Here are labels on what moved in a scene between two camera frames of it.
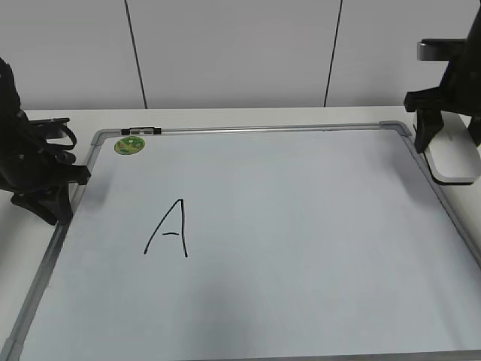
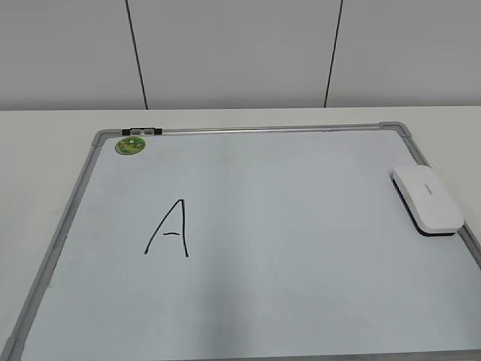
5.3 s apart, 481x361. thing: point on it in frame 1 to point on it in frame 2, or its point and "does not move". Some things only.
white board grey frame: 327,241 does not move
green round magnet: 130,145 does not move
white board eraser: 454,157 to 429,206
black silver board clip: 137,131 does not move
